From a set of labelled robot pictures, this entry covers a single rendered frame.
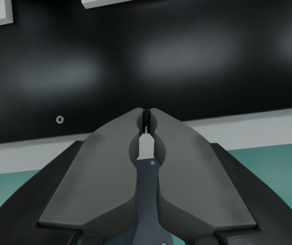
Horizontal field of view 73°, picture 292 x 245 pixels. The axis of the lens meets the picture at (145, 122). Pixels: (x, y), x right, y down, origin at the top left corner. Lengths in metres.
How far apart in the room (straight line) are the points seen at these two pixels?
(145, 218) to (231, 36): 0.95
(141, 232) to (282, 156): 0.77
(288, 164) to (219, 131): 0.92
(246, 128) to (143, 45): 0.15
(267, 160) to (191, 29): 0.93
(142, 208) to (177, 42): 0.91
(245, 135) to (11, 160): 0.30
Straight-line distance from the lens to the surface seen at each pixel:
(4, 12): 0.31
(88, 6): 0.27
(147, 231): 1.11
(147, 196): 1.04
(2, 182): 1.37
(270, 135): 0.27
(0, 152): 0.33
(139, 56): 0.24
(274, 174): 1.13
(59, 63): 0.26
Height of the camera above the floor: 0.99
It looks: 84 degrees down
